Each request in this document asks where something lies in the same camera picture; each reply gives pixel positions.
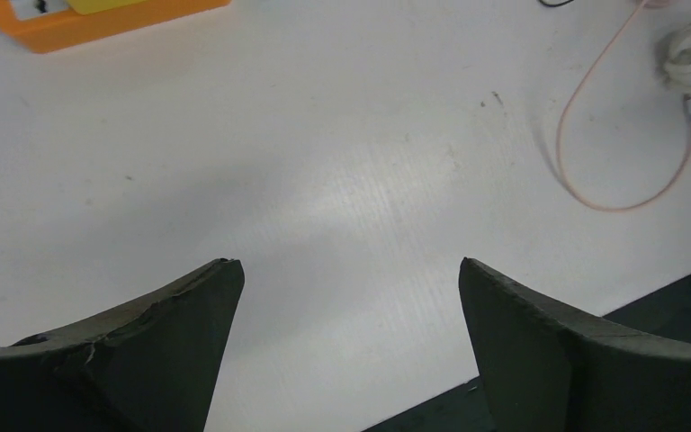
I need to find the yellow plug adapter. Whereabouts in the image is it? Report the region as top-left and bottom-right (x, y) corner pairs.
(66, 0), (146, 15)

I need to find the orange power strip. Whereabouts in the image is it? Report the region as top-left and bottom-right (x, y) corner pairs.
(0, 0), (230, 54)

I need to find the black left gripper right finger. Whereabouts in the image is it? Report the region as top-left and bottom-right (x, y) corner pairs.
(459, 258), (691, 431)

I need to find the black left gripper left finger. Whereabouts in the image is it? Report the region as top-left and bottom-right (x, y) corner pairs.
(0, 259), (245, 431)

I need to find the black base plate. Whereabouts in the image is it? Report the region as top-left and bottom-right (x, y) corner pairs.
(377, 258), (691, 431)

